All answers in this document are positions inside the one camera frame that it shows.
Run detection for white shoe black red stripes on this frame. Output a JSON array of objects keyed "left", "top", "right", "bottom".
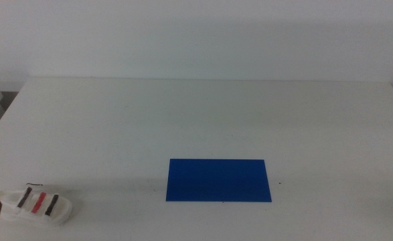
[{"left": 0, "top": 187, "right": 74, "bottom": 227}]

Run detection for blue rectangular mat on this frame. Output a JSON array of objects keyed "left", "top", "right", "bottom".
[{"left": 165, "top": 158, "right": 272, "bottom": 203}]

